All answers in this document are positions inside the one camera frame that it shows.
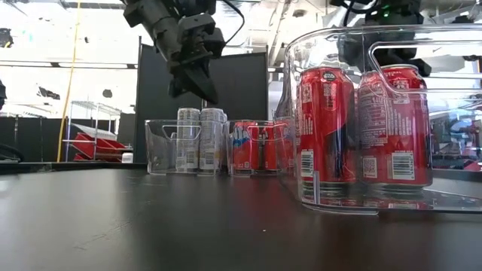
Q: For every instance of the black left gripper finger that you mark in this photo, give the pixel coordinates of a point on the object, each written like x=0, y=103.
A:
x=177, y=86
x=199, y=83

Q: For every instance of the white Celsius energy can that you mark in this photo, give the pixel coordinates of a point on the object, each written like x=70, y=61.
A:
x=211, y=141
x=188, y=141

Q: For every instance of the clear plastic storage bin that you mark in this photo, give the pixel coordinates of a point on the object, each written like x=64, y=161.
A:
x=162, y=158
x=452, y=203
x=229, y=150

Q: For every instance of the red Coke soda can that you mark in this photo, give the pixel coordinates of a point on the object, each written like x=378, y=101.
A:
x=395, y=128
x=325, y=128

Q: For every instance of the black folding divider screen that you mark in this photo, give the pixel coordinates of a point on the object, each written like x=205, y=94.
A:
x=150, y=94

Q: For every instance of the small white container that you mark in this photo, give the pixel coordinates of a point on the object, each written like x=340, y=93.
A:
x=127, y=157

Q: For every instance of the red plastic bins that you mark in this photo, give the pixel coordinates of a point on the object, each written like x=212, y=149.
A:
x=94, y=147

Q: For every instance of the black ceiling spotlight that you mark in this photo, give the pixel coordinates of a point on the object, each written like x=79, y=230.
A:
x=5, y=37

